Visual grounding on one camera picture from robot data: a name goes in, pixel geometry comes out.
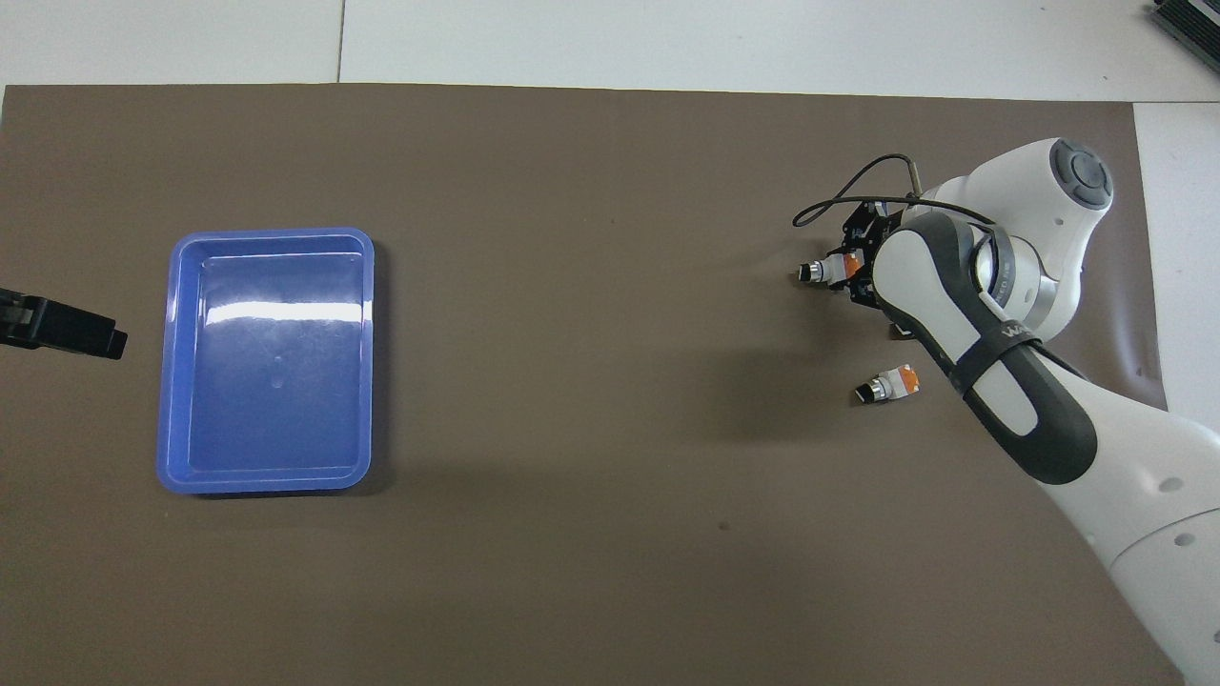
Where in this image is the brown table mat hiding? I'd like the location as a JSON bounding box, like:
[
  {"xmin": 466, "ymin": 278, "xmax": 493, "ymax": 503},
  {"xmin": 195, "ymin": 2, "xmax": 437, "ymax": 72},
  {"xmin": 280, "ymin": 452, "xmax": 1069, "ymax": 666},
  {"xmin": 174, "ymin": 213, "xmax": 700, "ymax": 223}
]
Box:
[{"xmin": 0, "ymin": 84, "xmax": 1200, "ymax": 686}]

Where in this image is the blue plastic tray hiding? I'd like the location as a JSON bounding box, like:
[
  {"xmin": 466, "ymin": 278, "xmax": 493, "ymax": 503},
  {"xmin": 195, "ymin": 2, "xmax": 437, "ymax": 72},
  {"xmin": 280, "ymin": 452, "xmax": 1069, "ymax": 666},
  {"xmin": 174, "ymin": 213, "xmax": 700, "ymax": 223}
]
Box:
[{"xmin": 155, "ymin": 227, "xmax": 376, "ymax": 495}]

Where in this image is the dark ridged metal box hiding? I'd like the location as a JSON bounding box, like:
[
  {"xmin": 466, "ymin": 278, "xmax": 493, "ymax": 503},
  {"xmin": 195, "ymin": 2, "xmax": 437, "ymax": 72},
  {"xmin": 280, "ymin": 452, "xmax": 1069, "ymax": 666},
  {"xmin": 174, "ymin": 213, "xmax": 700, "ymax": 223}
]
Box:
[{"xmin": 1149, "ymin": 0, "xmax": 1220, "ymax": 50}]

